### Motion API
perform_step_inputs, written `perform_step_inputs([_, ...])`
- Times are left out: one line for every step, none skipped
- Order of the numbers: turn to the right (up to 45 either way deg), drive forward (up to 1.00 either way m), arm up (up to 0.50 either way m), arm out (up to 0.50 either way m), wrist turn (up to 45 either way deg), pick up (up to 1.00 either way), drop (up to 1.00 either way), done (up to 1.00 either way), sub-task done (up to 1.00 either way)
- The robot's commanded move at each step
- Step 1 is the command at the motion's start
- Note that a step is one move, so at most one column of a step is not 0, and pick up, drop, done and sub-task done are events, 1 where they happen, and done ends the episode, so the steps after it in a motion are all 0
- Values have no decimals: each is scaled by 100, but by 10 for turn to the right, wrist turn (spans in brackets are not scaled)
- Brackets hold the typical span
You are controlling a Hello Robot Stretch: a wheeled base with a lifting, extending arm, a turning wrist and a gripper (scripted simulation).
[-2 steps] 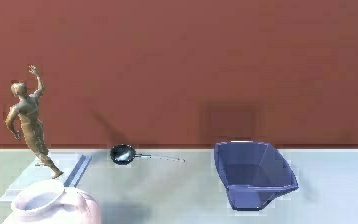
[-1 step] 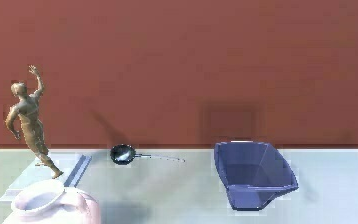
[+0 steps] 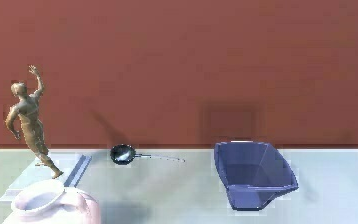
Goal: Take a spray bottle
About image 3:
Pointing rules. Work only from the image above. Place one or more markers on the black frying pan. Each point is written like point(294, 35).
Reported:
point(122, 154)

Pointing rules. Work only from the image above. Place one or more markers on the blue square bin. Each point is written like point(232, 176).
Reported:
point(253, 173)

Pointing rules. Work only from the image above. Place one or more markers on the grey flat tray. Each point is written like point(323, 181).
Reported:
point(72, 173)

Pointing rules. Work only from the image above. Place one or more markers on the bronze human figure statue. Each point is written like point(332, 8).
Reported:
point(30, 120)

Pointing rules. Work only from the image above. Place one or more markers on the pale pink vase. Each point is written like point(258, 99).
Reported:
point(58, 206)

